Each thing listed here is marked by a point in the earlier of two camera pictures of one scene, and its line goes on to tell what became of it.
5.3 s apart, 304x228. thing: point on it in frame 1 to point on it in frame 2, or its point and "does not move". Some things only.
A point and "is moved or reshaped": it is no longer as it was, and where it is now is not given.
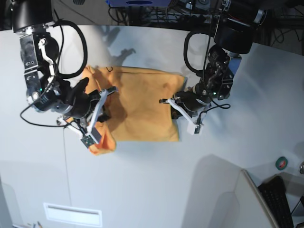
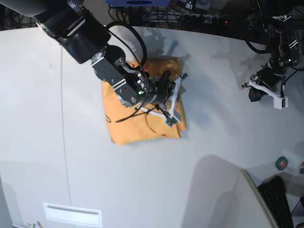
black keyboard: x=274 y=190 does not move
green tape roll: x=281 y=163 does not move
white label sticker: x=73 y=215 does not move
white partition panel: x=254 y=211 does not move
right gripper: x=188 y=100 to x=273 y=73
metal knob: x=301 y=168 does not move
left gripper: x=76 y=99 to x=164 y=87
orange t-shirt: x=137 y=113 is moved or reshaped
